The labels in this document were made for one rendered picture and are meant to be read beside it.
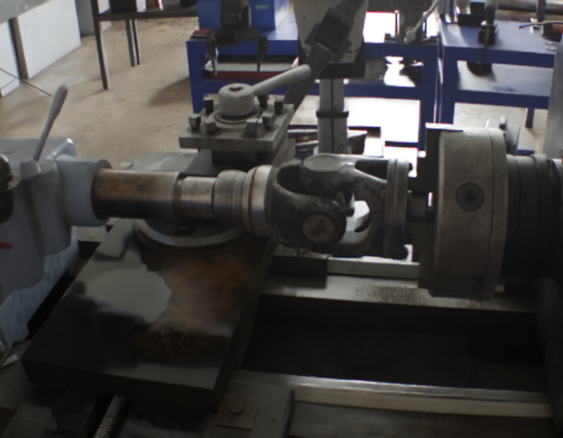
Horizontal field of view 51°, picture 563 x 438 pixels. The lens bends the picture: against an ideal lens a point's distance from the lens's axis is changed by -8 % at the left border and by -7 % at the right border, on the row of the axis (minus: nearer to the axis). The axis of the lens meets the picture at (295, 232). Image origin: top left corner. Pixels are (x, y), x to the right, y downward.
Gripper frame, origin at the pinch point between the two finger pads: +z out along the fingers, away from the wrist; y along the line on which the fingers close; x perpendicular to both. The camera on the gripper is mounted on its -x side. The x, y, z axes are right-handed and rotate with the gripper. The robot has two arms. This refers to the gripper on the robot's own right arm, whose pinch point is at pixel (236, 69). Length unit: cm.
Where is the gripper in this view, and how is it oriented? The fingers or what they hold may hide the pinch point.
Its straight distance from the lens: 144.7
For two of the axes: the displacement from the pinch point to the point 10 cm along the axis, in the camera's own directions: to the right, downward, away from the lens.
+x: 0.4, -0.5, 10.0
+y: 10.0, -0.2, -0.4
